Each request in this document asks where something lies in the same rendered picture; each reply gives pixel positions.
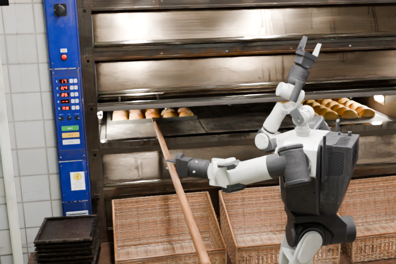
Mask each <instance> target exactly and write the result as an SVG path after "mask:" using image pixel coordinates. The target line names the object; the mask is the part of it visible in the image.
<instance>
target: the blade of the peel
mask: <svg viewBox="0 0 396 264"><path fill-rule="evenodd" d="M187 108H189V107H187ZM172 109H174V110H175V112H177V110H178V109H180V108H172ZM189 109H190V108H189ZM163 110H165V108H162V109H159V112H160V115H161V112H162V111H163ZM190 110H191V109H190ZM142 111H143V114H144V111H145V110H142ZM191 112H192V113H193V114H194V115H192V116H181V117H163V118H162V117H161V118H157V120H158V122H167V121H186V120H197V115H196V114H195V113H194V112H193V111H192V110H191ZM144 117H145V114H144ZM138 123H151V118H146V117H145V118H144V119H133V120H129V117H128V120H114V121H113V111H111V112H110V125H119V124H138Z"/></svg>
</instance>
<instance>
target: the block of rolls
mask: <svg viewBox="0 0 396 264"><path fill-rule="evenodd" d="M287 102H290V101H278V103H282V104H284V103H287ZM301 104H303V106H304V105H308V106H310V107H312V108H313V110H314V113H315V114H314V116H323V117H324V120H328V121H332V120H336V119H338V118H339V116H342V118H344V119H354V118H357V117H358V115H360V116H361V117H365V118H368V117H374V116H375V111H374V110H373V109H370V108H368V107H366V106H364V105H360V104H358V103H356V102H354V101H352V100H349V99H348V98H330V99H318V100H303V101H302V102H301Z"/></svg>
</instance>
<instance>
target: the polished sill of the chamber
mask: <svg viewBox="0 0 396 264"><path fill-rule="evenodd" d="M328 127H329V128H330V130H331V131H332V132H336V124H333V125H328ZM294 129H295V127H288V128H278V130H277V132H279V133H281V134H282V133H285V132H288V131H291V130H294ZM378 130H396V121H379V122H369V123H351V124H340V125H339V132H341V133H348V132H349V131H351V132H362V131H378ZM258 131H259V130H242V131H224V132H214V133H197V134H179V135H169V136H163V138H164V140H165V143H166V145H169V144H187V143H204V142H213V141H230V140H248V139H255V135H256V134H257V132H258ZM143 146H160V143H159V140H158V137H157V136H151V137H133V138H115V139H105V140H100V149H117V148H126V147H143Z"/></svg>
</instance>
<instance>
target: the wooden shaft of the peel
mask: <svg viewBox="0 0 396 264"><path fill-rule="evenodd" d="M153 126H154V129H155V131H156V134H157V137H158V140H159V143H160V146H161V149H162V152H163V155H164V158H165V160H167V159H171V157H170V153H169V151H168V148H167V146H166V143H165V140H164V138H163V135H162V133H161V130H160V127H159V124H158V122H157V121H154V122H153ZM166 164H167V167H168V170H169V173H170V175H171V179H172V181H173V184H174V188H175V190H176V193H177V197H178V199H179V202H180V205H181V209H182V211H183V214H184V217H185V220H186V223H187V226H188V228H189V232H190V235H191V237H192V241H193V244H194V247H195V250H196V253H197V255H198V258H199V261H200V264H211V263H210V260H209V257H208V255H207V252H206V249H205V246H204V244H203V241H202V238H201V236H200V233H199V230H198V228H197V225H196V222H195V220H194V217H193V215H192V211H191V210H190V206H189V204H188V202H187V199H186V196H185V193H184V191H183V188H182V185H181V183H180V180H179V177H178V175H177V172H176V169H175V167H174V164H173V163H169V162H166Z"/></svg>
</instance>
